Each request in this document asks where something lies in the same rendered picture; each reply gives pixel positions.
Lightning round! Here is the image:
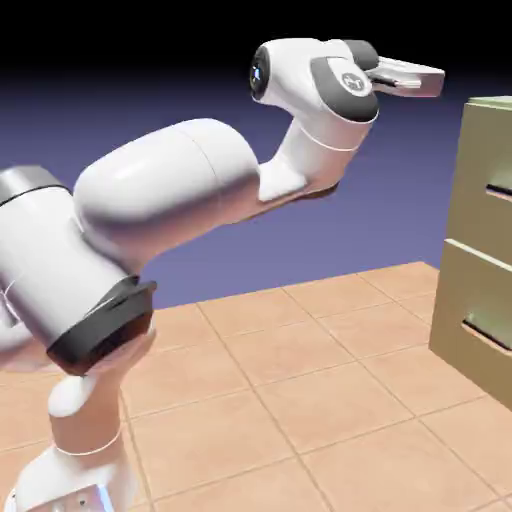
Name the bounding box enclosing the olive green cabinet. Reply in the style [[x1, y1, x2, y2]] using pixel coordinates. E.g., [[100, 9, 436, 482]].
[[428, 95, 512, 414]]

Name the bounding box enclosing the olive green drawer front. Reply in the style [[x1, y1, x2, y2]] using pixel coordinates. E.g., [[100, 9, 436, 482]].
[[442, 102, 512, 270], [428, 238, 512, 414]]

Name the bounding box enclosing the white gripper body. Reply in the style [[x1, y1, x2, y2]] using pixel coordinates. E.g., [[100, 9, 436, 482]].
[[368, 55, 446, 98]]

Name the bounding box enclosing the shiny curved drawer handle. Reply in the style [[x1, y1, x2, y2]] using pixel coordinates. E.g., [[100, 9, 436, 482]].
[[485, 168, 512, 204], [461, 305, 512, 356]]

